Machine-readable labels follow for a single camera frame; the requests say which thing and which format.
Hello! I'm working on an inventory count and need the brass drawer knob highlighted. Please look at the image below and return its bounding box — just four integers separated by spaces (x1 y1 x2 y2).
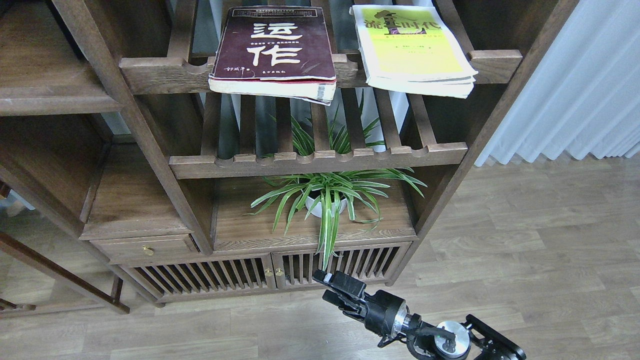
141 245 154 256

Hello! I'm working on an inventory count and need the dark red book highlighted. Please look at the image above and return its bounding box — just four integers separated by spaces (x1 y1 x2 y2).
208 6 337 106

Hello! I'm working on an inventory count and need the white plant pot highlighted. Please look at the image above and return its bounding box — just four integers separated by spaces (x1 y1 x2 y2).
304 194 347 220

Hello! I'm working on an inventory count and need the white curtain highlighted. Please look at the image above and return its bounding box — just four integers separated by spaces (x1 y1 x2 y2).
475 0 640 167

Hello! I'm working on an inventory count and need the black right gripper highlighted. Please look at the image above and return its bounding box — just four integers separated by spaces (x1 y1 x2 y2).
313 269 409 341

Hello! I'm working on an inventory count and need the green spider plant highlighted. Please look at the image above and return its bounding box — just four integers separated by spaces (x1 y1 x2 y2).
244 90 428 273

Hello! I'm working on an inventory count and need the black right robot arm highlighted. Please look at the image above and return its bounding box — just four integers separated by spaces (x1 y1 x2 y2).
312 269 527 360

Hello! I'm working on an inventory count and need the yellow-green cover book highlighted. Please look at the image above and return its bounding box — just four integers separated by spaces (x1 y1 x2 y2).
350 4 477 99

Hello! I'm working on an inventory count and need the dark wooden bookshelf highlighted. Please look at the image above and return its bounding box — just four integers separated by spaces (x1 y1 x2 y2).
1 0 578 306

